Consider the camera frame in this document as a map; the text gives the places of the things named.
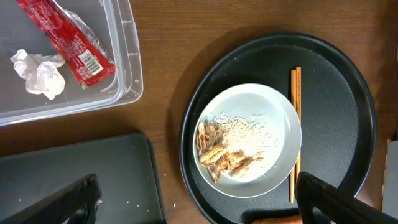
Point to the wooden chopstick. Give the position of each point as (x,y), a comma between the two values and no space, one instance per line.
(299,111)
(293,101)

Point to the clear plastic waste bin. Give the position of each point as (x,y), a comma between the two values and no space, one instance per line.
(113,24)

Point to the orange carrot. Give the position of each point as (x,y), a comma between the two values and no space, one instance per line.
(296,219)

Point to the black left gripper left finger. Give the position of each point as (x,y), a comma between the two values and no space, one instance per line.
(75,203)

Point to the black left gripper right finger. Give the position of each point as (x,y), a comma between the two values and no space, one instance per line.
(312,192)

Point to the grey dishwasher rack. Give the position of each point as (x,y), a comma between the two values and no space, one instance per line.
(390,186)

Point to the round black serving tray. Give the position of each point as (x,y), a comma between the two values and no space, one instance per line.
(338,121)

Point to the left wooden chopstick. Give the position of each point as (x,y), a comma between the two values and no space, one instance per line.
(293,101)

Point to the light grey plate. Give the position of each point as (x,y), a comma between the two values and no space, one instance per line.
(274,110)

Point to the food scraps on plate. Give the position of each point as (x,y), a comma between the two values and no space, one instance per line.
(237,147)

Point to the red snack wrapper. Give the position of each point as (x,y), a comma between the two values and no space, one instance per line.
(73,39)

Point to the right wooden chopstick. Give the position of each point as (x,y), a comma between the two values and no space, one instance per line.
(299,111)

